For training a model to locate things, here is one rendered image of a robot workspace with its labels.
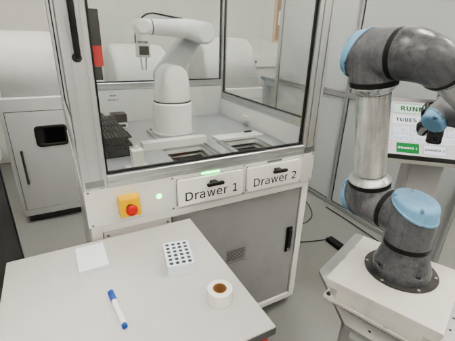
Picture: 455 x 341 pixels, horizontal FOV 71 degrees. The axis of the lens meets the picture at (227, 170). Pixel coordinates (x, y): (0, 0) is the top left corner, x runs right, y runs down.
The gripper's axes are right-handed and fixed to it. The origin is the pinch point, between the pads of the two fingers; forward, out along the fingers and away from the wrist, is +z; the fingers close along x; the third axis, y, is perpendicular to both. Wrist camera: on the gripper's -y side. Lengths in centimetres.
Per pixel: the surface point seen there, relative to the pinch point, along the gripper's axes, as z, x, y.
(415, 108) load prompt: 14.7, -2.9, 20.6
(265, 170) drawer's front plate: 4, 61, -21
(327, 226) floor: 150, 16, -18
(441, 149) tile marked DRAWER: 14.7, -13.3, 1.1
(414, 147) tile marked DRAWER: 14.7, -2.5, 0.8
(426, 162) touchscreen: 15.4, -7.6, -5.1
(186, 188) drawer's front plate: -14, 88, -38
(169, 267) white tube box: -33, 81, -67
